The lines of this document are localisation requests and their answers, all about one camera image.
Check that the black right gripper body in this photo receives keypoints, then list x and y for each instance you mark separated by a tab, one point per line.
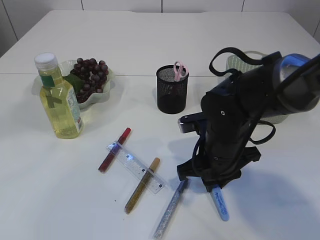
219	155

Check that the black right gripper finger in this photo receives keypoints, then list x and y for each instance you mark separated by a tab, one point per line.
223	184
209	187

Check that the blue capped scissors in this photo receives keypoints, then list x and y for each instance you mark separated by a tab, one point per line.
219	202

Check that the pink capped scissors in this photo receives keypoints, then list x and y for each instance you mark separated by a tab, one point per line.
180	71

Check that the purple artificial grape bunch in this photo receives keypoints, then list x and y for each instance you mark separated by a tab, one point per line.
88	77

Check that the yellow tea drink bottle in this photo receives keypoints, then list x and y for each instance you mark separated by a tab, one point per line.
58	98

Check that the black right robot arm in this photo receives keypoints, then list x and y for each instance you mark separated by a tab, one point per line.
277	86

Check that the silver glitter glue pen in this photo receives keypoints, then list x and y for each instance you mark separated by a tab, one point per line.
170	210

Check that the gold glitter glue pen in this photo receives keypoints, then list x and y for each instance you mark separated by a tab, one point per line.
141	186

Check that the clear plastic ruler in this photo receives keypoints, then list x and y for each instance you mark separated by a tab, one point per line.
138	168

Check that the black mesh pen holder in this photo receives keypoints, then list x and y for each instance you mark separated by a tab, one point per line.
171	95

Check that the green plastic woven basket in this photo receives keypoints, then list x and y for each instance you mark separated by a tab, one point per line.
234	62

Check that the red glitter glue pen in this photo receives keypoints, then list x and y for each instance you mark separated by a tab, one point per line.
114	150

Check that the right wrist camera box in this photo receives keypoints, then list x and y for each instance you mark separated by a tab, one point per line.
195	122

